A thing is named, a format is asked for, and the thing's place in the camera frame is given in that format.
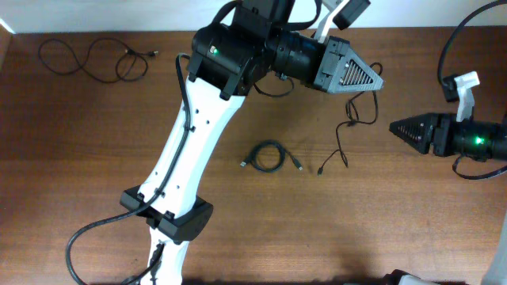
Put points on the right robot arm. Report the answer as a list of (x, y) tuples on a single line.
[(479, 141)]

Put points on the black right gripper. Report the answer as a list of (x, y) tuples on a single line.
[(442, 135)]

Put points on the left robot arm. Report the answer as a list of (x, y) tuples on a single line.
[(245, 41)]

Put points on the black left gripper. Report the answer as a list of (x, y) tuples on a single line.
[(329, 65)]

